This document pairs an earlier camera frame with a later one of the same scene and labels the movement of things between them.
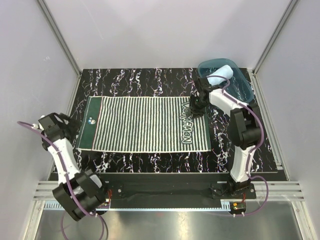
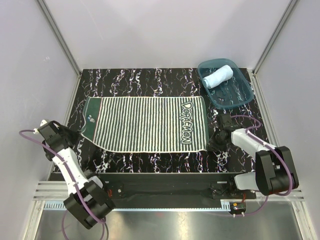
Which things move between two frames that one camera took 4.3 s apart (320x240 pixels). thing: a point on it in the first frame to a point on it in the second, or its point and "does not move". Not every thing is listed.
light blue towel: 225,71 does not move
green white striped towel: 143,123 does not move
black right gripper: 196,112 to 212,146
